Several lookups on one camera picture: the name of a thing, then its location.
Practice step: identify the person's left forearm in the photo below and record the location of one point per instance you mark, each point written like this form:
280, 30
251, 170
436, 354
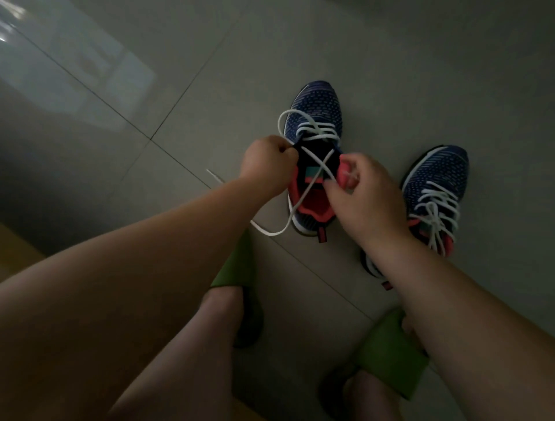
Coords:
104, 316

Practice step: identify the green foam slipper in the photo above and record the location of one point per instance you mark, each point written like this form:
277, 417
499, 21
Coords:
238, 269
390, 351

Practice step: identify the person's right hand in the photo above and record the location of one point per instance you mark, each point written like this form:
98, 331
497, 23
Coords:
368, 204

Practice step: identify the blue knit sneaker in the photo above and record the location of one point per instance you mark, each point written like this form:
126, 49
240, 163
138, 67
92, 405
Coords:
438, 169
316, 99

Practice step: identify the person's left leg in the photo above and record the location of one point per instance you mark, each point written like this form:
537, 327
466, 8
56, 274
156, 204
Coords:
186, 368

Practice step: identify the person's left hand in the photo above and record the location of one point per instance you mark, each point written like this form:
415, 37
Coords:
266, 167

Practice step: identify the person's right forearm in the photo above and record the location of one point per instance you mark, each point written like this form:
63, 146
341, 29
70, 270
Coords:
472, 329

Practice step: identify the person's right leg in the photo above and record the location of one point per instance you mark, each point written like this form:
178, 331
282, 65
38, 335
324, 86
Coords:
373, 399

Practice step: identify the white shoelace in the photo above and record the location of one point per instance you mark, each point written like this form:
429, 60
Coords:
435, 212
299, 204

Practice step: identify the person's leg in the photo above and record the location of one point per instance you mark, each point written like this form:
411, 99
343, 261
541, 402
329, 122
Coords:
186, 368
373, 399

